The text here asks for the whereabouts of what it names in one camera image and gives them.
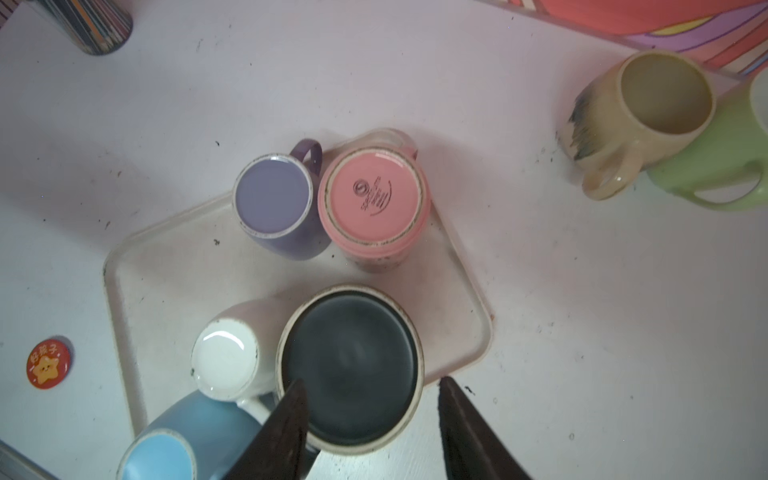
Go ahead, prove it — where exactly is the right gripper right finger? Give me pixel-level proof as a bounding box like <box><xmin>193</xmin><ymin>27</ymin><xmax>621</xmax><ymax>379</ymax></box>
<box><xmin>438</xmin><ymin>376</ymin><xmax>531</xmax><ymax>480</ymax></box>

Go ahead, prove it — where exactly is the cream round mug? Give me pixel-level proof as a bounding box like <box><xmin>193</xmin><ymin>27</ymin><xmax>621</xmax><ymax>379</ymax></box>
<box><xmin>557</xmin><ymin>50</ymin><xmax>716</xmax><ymax>201</ymax></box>

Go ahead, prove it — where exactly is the beige plastic tray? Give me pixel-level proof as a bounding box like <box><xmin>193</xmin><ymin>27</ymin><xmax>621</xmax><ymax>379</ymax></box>
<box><xmin>102</xmin><ymin>195</ymin><xmax>493</xmax><ymax>433</ymax></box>

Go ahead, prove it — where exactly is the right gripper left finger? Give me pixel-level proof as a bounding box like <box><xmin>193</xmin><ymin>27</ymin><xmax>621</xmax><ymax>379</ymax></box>
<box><xmin>224</xmin><ymin>379</ymin><xmax>309</xmax><ymax>479</ymax></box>

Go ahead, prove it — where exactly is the white mug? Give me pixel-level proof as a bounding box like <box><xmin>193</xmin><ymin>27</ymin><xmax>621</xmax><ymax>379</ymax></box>
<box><xmin>191</xmin><ymin>298</ymin><xmax>290</xmax><ymax>424</ymax></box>

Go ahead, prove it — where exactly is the purple mug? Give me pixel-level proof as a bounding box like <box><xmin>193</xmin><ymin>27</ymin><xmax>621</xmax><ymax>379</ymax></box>
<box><xmin>232</xmin><ymin>138</ymin><xmax>330</xmax><ymax>261</ymax></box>

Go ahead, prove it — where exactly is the black mug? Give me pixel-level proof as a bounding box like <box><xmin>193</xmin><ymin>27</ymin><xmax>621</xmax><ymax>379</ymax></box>
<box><xmin>276</xmin><ymin>283</ymin><xmax>425</xmax><ymax>456</ymax></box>

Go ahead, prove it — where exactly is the pink patterned mug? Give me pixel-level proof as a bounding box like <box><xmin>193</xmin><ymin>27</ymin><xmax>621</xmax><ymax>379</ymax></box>
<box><xmin>318</xmin><ymin>128</ymin><xmax>432</xmax><ymax>273</ymax></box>

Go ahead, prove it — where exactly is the metal pen holder cup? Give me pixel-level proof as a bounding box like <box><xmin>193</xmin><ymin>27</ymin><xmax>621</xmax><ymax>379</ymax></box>
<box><xmin>28</xmin><ymin>0</ymin><xmax>133</xmax><ymax>56</ymax></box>

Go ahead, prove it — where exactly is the light blue mug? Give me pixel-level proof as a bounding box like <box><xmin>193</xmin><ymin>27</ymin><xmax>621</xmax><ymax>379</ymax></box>
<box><xmin>116</xmin><ymin>391</ymin><xmax>261</xmax><ymax>479</ymax></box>

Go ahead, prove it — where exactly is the light green mug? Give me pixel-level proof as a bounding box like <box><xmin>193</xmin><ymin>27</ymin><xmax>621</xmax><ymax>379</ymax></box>
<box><xmin>648</xmin><ymin>70</ymin><xmax>767</xmax><ymax>211</ymax></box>

